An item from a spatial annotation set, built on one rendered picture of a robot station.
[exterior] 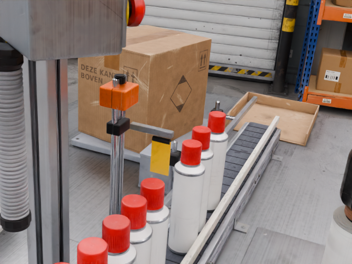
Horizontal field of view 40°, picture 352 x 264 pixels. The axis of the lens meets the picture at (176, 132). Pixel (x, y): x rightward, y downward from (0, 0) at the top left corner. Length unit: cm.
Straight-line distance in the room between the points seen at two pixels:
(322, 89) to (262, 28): 95
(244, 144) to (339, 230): 68
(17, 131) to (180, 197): 36
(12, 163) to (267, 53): 455
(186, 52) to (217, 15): 367
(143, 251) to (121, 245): 7
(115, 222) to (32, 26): 25
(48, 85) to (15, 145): 12
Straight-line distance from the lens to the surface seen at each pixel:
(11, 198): 56
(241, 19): 495
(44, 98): 63
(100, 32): 47
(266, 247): 92
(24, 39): 46
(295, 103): 178
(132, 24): 51
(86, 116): 136
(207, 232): 87
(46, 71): 61
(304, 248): 95
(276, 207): 115
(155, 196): 65
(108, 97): 68
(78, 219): 104
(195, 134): 84
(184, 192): 80
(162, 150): 71
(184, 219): 83
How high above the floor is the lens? 141
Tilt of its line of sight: 23 degrees down
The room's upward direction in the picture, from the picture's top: 5 degrees clockwise
